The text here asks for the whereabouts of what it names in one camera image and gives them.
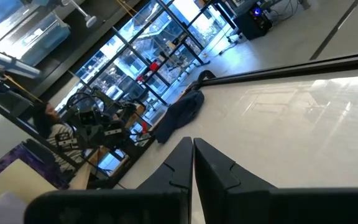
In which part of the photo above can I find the black frame clamp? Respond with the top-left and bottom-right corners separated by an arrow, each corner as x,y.
196,70 -> 217,87

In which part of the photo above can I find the black table frame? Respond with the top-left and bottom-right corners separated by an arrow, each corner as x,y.
87,51 -> 358,190

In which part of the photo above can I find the black computer with blue light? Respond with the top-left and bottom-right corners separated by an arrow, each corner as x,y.
234,4 -> 273,41

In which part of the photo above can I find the clear blue storage bin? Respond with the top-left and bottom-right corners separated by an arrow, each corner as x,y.
19,11 -> 71,67

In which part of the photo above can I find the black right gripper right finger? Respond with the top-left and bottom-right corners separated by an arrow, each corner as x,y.
193,138 -> 358,224

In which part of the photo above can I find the dark blue cloth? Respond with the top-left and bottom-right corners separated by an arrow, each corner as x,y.
153,89 -> 206,144

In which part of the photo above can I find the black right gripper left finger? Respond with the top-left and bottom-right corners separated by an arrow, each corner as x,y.
25,136 -> 194,224

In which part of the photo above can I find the person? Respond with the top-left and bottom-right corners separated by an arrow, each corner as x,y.
32,101 -> 84,172

